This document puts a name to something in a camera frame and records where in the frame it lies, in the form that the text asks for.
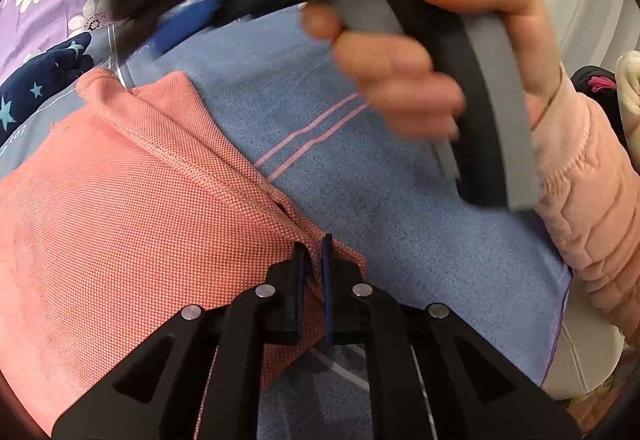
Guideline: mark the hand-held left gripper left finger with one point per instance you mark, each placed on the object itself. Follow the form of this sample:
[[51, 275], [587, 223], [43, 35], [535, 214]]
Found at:
[[300, 275]]

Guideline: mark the navy star-print blanket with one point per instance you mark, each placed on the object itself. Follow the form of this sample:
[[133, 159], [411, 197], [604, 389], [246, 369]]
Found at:
[[30, 90]]

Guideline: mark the cream fluffy blanket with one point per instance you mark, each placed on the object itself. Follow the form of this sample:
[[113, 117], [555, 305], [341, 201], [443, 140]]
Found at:
[[631, 90]]

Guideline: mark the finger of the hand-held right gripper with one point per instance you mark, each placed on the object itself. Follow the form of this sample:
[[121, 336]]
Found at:
[[187, 23]]

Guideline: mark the person's right forearm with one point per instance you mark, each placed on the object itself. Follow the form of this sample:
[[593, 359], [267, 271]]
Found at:
[[585, 195]]

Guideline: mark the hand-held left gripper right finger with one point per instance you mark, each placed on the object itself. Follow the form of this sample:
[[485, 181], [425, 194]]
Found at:
[[328, 285]]

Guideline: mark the person's right hand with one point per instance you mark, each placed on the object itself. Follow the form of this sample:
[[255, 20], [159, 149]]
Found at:
[[390, 70]]

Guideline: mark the blue plaid bed sheet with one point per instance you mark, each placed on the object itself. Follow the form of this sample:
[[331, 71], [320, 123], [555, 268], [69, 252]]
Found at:
[[400, 220]]

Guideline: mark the orange long-sleeved shirt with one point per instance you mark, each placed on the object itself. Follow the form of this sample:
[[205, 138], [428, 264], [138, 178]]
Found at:
[[125, 220]]

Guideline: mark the dark cloth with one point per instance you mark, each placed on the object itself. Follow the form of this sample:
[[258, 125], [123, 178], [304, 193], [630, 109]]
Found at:
[[592, 80]]

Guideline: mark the white bed frame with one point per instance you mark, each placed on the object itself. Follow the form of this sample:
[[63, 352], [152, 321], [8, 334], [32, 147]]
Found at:
[[590, 355]]

